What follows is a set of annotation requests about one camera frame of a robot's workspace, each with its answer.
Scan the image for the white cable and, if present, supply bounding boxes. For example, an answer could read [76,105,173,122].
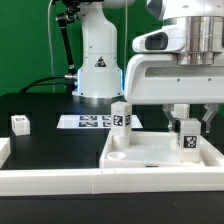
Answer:
[47,0,56,94]

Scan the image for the white fence bar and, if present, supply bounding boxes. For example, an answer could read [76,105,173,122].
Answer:
[0,167,224,196]
[0,138,11,169]
[200,137,224,167]

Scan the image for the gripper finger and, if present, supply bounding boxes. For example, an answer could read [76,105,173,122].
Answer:
[202,104,219,133]
[162,104,180,132]

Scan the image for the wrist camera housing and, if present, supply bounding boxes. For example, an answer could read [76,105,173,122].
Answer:
[132,25,186,53]

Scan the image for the white marker base plate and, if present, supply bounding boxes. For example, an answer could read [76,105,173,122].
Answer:
[56,114,144,130]

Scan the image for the white square table top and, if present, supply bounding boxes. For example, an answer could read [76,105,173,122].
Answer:
[99,131,205,168]

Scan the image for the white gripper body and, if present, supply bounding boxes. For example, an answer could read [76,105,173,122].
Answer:
[124,54,224,105]

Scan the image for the white left fence bar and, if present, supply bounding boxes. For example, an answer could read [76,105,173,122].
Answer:
[0,138,11,169]

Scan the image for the white right fence bar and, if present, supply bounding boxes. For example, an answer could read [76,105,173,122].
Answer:
[200,137,224,167]

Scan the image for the white front fence bar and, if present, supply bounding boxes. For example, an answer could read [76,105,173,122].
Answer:
[0,167,224,196]

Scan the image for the black cable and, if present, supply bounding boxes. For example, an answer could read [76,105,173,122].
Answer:
[19,75,76,94]

